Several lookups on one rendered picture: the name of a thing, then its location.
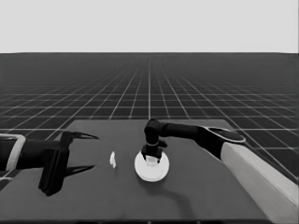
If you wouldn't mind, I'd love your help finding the small thin white T-shaped piece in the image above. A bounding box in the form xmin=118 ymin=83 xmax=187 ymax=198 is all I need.
xmin=108 ymin=150 xmax=118 ymax=169

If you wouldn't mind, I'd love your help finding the large thick white disc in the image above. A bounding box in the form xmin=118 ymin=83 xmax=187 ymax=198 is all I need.
xmin=134 ymin=149 xmax=171 ymax=183

